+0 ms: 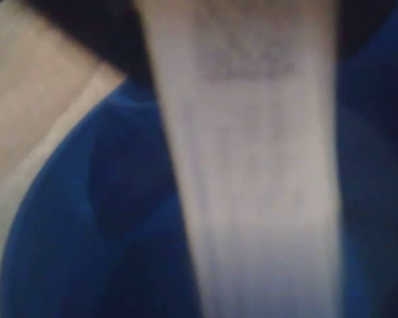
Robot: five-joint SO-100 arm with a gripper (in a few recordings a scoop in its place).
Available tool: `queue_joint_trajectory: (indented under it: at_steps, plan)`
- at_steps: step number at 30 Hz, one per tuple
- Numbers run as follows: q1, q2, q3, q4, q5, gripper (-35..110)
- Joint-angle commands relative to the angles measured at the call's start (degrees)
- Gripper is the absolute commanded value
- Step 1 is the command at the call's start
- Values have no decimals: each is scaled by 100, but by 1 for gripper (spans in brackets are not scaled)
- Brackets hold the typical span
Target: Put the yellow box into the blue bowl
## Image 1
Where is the blue plastic bowl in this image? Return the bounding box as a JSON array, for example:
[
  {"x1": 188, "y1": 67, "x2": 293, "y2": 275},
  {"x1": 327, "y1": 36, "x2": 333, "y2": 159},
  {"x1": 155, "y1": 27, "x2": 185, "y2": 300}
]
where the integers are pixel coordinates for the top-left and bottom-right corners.
[{"x1": 0, "y1": 6, "x2": 398, "y2": 318}]

